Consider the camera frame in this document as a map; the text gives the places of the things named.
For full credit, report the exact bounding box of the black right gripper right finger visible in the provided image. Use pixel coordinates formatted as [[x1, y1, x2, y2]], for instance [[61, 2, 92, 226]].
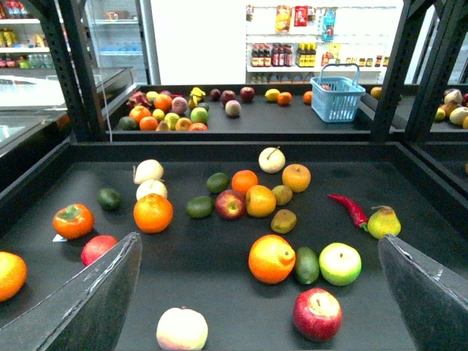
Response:
[[378, 235, 467, 350]]

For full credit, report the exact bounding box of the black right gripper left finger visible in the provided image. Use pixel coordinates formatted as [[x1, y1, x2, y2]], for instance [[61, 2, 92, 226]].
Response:
[[1, 232, 142, 350]]

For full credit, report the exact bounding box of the black front shelf tray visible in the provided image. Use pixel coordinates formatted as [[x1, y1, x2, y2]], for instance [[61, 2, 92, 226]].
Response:
[[1, 142, 467, 350]]

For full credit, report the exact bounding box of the red peach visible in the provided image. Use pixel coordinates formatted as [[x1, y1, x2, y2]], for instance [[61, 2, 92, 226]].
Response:
[[80, 235, 118, 266]]

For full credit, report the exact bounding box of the orange at left edge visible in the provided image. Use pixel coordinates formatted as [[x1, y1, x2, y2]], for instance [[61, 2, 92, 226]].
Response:
[[1, 252, 27, 303]]

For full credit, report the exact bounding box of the pale white peach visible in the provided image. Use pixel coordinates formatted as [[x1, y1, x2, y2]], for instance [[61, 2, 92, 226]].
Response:
[[156, 307, 208, 350]]

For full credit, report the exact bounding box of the orange persimmon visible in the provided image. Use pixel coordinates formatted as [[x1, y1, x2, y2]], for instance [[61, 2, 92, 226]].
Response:
[[53, 203, 94, 240]]

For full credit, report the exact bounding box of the yellow green pear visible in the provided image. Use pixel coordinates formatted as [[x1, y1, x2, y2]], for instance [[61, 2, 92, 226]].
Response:
[[367, 205, 401, 239]]

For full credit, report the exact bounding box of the green apple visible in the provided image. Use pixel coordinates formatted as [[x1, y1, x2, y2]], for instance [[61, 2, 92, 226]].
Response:
[[319, 242, 362, 287]]

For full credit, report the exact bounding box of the red chili pepper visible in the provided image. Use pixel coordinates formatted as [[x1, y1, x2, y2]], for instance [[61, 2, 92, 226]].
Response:
[[328, 194, 368, 232]]

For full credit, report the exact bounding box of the small dark green lime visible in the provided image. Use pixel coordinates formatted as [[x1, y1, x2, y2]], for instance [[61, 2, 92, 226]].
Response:
[[97, 187, 121, 211]]

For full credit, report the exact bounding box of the red apple front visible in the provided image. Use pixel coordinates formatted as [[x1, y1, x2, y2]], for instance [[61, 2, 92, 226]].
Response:
[[292, 287, 343, 342]]

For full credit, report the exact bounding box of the large orange mandarin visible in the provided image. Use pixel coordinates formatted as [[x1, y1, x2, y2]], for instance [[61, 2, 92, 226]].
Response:
[[133, 193, 173, 234]]

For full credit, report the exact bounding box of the dark green avocado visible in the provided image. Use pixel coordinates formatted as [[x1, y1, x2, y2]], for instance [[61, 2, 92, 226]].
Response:
[[294, 246, 320, 284]]

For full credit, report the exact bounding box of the white pear front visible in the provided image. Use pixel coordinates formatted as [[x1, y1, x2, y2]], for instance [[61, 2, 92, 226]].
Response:
[[136, 179, 167, 200]]

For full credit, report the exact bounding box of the white pear rear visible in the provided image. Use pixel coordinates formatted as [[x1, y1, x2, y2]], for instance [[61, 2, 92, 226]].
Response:
[[133, 159, 164, 184]]

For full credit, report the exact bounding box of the green avocado centre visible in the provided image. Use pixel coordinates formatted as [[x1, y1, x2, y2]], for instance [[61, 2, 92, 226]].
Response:
[[186, 196, 214, 219]]

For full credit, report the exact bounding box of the large navel orange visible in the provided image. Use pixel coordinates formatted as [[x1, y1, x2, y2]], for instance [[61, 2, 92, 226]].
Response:
[[248, 234, 296, 284]]

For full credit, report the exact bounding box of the brown kiwi front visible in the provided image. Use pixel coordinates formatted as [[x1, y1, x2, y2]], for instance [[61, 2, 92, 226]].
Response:
[[271, 209, 297, 234]]

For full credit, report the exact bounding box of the brown kiwi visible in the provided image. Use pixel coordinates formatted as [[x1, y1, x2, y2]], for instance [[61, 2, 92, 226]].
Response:
[[271, 209, 297, 234], [272, 184, 293, 206]]

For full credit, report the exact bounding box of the small red apple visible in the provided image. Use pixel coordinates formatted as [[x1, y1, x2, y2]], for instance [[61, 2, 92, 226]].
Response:
[[215, 189, 246, 219]]

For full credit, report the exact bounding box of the green avocado rear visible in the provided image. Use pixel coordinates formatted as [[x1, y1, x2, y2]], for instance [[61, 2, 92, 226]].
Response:
[[206, 173, 230, 194]]

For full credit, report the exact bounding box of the yellow orange apple rear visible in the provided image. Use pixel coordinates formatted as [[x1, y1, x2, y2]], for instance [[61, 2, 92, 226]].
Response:
[[282, 164, 312, 193]]

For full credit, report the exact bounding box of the brown kiwi rear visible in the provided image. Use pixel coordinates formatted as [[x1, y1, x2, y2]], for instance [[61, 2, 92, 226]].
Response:
[[272, 184, 293, 206]]

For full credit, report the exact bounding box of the small orange tangerine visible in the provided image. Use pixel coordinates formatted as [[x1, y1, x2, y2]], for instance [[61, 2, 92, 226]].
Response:
[[231, 170, 259, 195]]

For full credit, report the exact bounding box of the round white asian pear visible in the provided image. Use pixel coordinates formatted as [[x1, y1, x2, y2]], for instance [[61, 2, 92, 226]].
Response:
[[258, 146, 286, 174]]

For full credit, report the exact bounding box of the far light blue basket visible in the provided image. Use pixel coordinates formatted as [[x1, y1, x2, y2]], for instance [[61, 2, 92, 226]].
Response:
[[310, 63, 366, 123]]

